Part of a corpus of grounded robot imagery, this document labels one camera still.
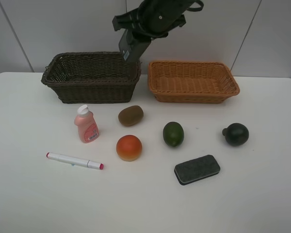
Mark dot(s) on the dark brown wicker basket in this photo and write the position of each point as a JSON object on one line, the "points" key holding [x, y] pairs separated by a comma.
{"points": [[92, 77]]}

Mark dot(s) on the dark purple mangosteen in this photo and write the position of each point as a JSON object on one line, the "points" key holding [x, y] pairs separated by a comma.
{"points": [[236, 134]]}

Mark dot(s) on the orange red round fruit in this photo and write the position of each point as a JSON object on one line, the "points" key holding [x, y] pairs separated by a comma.
{"points": [[129, 148]]}

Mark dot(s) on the grey felt board eraser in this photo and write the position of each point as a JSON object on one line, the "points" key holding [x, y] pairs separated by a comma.
{"points": [[196, 169]]}

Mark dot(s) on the brown kiwi fruit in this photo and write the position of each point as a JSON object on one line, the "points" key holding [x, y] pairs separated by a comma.
{"points": [[131, 115]]}

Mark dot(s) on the pink bottle white cap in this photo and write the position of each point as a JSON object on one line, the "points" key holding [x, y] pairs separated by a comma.
{"points": [[87, 128]]}

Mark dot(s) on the white marker pink caps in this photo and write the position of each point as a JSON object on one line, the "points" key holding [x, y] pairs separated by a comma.
{"points": [[75, 161]]}

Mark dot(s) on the green avocado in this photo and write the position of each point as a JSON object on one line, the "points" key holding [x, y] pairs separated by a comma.
{"points": [[173, 134]]}

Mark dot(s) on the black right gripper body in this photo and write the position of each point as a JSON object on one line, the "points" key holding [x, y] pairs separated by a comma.
{"points": [[153, 25]]}

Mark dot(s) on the orange wicker basket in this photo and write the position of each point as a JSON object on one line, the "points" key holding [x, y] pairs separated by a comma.
{"points": [[191, 82]]}

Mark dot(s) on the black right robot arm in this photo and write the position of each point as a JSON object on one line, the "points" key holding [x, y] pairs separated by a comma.
{"points": [[171, 9]]}

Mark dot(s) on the dark green cleanser bottle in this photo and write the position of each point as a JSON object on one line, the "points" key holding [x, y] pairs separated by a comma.
{"points": [[132, 45]]}

